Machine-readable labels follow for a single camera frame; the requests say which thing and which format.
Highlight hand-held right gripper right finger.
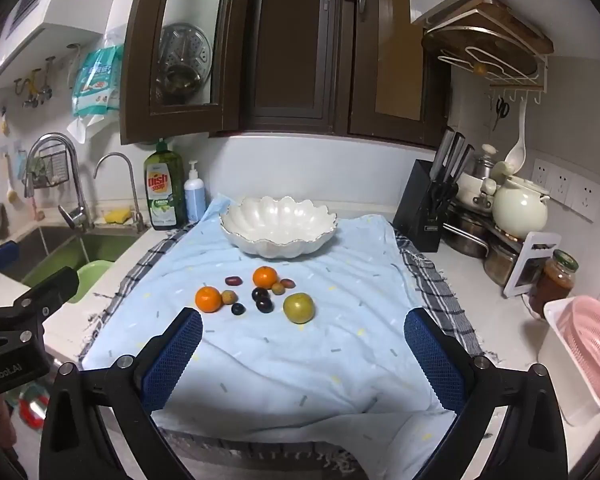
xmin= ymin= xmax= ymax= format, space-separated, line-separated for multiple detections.
xmin=403 ymin=307 xmax=570 ymax=480

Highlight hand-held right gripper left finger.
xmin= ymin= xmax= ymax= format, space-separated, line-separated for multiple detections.
xmin=39 ymin=306 xmax=204 ymax=480

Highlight orange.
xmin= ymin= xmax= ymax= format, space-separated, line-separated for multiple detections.
xmin=252 ymin=266 xmax=279 ymax=289
xmin=195 ymin=286 xmax=223 ymax=314

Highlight green round fruit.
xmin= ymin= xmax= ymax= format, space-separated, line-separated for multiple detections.
xmin=283 ymin=293 xmax=315 ymax=324

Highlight white scalloped bowl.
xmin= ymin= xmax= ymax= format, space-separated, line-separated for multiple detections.
xmin=219 ymin=196 xmax=338 ymax=260

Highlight steel sink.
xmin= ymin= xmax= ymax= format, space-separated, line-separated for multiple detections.
xmin=0 ymin=225 xmax=141 ymax=306

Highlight green plastic basin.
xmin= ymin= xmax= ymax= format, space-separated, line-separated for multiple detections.
xmin=67 ymin=261 xmax=115 ymax=305

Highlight grey checked cloth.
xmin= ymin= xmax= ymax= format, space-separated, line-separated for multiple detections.
xmin=77 ymin=220 xmax=496 ymax=480

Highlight tall spring steel faucet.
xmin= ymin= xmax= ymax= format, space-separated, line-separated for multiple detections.
xmin=24 ymin=133 xmax=93 ymax=232

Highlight glass lidded pot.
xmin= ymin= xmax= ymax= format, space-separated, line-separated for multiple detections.
xmin=484 ymin=240 xmax=521 ymax=286

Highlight pink colander basket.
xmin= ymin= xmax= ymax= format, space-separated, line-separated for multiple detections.
xmin=537 ymin=297 xmax=600 ymax=427

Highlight light blue towel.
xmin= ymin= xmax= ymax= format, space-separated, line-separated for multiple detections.
xmin=80 ymin=195 xmax=461 ymax=443

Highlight steel cooking pot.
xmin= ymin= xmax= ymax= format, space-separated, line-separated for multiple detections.
xmin=442 ymin=205 xmax=496 ymax=259

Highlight slim steel faucet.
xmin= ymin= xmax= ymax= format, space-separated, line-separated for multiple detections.
xmin=93 ymin=152 xmax=148 ymax=233

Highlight red sauce jar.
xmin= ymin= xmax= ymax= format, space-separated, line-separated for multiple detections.
xmin=529 ymin=250 xmax=579 ymax=318

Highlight black knife block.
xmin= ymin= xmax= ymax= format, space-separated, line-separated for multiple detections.
xmin=392 ymin=159 xmax=448 ymax=253

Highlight green dish soap bottle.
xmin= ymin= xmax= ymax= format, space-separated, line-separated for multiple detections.
xmin=144 ymin=140 xmax=186 ymax=232

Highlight blue pump bottle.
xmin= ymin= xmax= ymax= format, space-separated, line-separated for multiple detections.
xmin=184 ymin=160 xmax=207 ymax=223

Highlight black kitchen scissors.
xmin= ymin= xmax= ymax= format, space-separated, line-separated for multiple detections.
xmin=426 ymin=180 xmax=458 ymax=221

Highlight pink plastic basket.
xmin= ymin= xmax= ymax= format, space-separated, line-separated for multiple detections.
xmin=557 ymin=296 xmax=600 ymax=403

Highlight white grater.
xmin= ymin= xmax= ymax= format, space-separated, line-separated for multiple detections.
xmin=503 ymin=231 xmax=562 ymax=299

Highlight cream ceramic pot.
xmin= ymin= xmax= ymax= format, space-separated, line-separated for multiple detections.
xmin=491 ymin=160 xmax=551 ymax=240

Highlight white lidded pot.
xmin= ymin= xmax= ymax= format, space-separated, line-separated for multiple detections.
xmin=455 ymin=144 xmax=501 ymax=211

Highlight hanging plastic bag pack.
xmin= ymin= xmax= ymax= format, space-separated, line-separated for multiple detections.
xmin=71 ymin=45 xmax=126 ymax=143

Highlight white ladle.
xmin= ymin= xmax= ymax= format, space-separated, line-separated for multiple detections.
xmin=505 ymin=100 xmax=528 ymax=168

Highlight hanging black scissors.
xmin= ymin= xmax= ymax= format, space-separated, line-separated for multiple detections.
xmin=491 ymin=96 xmax=511 ymax=132

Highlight white range hood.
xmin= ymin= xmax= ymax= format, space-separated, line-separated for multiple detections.
xmin=0 ymin=0 xmax=141 ymax=101

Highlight round wooden cutting board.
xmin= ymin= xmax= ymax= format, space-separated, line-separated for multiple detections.
xmin=422 ymin=22 xmax=538 ymax=78

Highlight rectangular wooden cutting board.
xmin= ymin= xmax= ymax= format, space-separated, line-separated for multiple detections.
xmin=472 ymin=2 xmax=555 ymax=53

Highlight black wire sink caddy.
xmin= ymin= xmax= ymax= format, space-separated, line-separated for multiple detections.
xmin=27 ymin=142 xmax=78 ymax=188

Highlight wall hooks with utensils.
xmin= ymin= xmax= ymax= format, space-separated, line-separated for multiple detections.
xmin=12 ymin=56 xmax=56 ymax=109

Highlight black handled knife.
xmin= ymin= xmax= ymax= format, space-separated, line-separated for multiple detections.
xmin=450 ymin=144 xmax=476 ymax=188
xmin=442 ymin=132 xmax=467 ymax=186
xmin=431 ymin=128 xmax=456 ymax=183

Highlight white wall outlet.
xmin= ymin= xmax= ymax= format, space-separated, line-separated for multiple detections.
xmin=552 ymin=167 xmax=600 ymax=222
xmin=531 ymin=158 xmax=557 ymax=192

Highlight white wire wall rack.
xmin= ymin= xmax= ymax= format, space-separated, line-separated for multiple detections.
xmin=422 ymin=0 xmax=551 ymax=106

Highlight dark brown window frame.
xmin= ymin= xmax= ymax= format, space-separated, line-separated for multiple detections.
xmin=119 ymin=0 xmax=451 ymax=148

